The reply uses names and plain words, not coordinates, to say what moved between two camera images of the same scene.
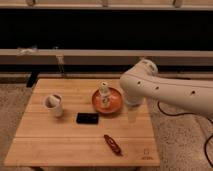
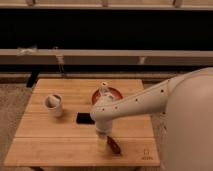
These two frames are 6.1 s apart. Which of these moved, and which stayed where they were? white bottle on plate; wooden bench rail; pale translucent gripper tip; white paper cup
Moved: pale translucent gripper tip
Stayed: wooden bench rail; white paper cup; white bottle on plate
